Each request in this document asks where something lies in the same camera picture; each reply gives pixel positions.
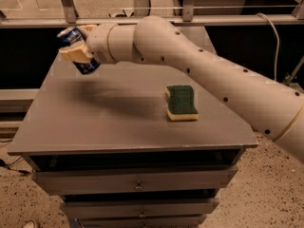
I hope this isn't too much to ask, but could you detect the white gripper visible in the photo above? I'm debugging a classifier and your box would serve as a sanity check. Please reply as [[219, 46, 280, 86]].
[[59, 23, 117, 64]]

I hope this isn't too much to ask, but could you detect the blue pepsi can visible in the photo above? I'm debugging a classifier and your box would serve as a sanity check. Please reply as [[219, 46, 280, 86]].
[[57, 27, 100, 75]]

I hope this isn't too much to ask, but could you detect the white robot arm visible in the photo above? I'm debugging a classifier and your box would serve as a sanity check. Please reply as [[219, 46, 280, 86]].
[[57, 16, 304, 162]]

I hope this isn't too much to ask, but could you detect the grey drawer cabinet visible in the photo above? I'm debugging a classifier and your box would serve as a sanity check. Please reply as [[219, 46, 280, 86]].
[[8, 58, 257, 228]]

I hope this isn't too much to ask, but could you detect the green yellow sponge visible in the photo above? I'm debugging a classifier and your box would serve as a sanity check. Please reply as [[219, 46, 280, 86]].
[[166, 85, 199, 121]]

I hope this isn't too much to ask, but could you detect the white shoe tip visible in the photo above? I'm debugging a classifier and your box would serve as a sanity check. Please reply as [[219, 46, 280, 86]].
[[22, 219, 40, 228]]

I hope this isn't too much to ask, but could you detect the black floor cable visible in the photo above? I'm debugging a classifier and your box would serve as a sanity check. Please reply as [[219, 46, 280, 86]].
[[0, 138, 32, 176]]

